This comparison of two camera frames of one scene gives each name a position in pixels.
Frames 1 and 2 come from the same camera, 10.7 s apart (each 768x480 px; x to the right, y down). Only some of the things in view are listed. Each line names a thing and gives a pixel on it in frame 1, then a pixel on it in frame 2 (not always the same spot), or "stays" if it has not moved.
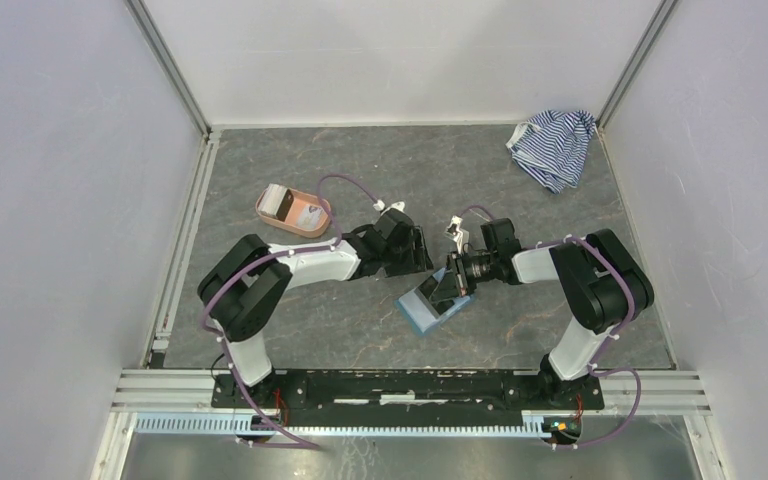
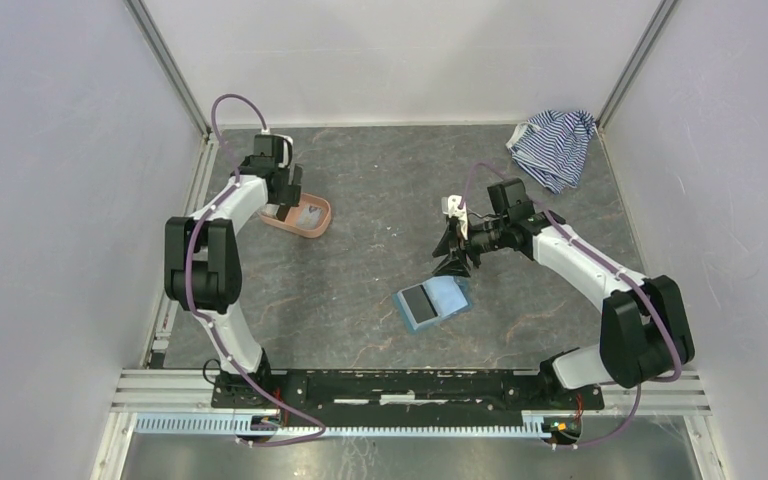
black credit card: (426, 288) to (419, 304)
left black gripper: (417, 260) to (289, 196)
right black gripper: (456, 264) to (453, 243)
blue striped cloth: (551, 147) stays
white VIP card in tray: (309, 216) stays
